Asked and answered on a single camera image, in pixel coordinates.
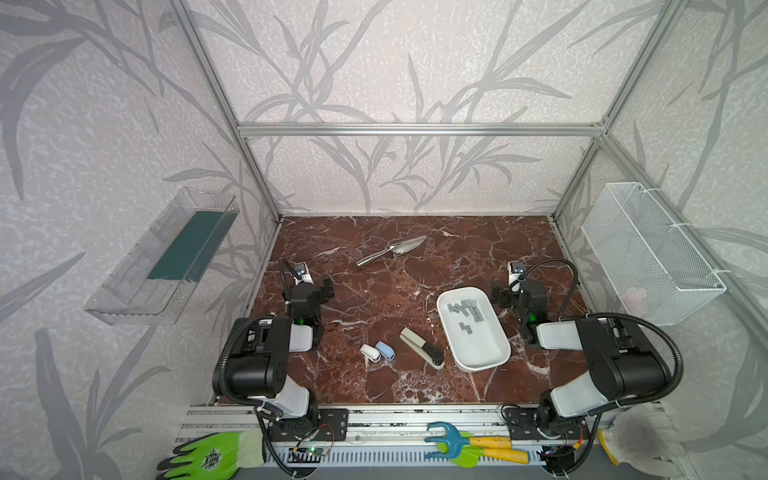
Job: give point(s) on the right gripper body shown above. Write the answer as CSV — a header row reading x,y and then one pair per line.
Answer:
x,y
512,295

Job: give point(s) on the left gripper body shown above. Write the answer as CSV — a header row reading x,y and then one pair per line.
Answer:
x,y
313,289

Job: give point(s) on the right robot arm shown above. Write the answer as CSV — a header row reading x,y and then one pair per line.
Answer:
x,y
629,360

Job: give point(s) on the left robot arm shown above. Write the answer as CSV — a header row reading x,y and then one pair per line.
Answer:
x,y
252,368

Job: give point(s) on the white mini stapler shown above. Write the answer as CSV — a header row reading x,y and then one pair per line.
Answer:
x,y
370,353

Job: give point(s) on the white oval tray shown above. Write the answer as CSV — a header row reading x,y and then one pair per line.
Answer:
x,y
488,346

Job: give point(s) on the pink object in basket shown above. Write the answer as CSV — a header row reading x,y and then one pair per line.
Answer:
x,y
635,301

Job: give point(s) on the silver metal trowel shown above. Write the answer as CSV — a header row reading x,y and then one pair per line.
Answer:
x,y
396,249

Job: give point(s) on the green circuit board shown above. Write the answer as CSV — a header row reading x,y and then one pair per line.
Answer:
x,y
311,453

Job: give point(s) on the teal garden hand rake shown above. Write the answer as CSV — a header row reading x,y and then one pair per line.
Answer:
x,y
455,442

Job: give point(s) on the green garden hand shovel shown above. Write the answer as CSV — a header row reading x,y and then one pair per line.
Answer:
x,y
470,456

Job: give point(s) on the white cloth glove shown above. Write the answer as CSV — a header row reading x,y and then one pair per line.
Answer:
x,y
645,438

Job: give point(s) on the green work glove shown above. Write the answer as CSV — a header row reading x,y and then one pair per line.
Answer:
x,y
215,456

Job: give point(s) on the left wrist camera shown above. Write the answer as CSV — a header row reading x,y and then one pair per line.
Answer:
x,y
300,272

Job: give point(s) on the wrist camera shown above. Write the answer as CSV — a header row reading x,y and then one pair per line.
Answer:
x,y
515,271
300,272

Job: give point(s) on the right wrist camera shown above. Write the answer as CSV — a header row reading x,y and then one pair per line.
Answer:
x,y
515,271

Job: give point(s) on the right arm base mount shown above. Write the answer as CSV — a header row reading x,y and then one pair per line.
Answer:
x,y
523,424

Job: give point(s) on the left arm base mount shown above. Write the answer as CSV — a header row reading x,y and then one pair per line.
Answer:
x,y
325,424

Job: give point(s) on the white wire mesh basket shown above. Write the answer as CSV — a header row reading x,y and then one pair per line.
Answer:
x,y
640,245

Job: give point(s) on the clear plastic wall shelf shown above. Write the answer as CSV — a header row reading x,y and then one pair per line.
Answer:
x,y
152,285

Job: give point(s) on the aluminium frame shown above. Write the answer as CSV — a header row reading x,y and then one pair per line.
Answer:
x,y
695,122

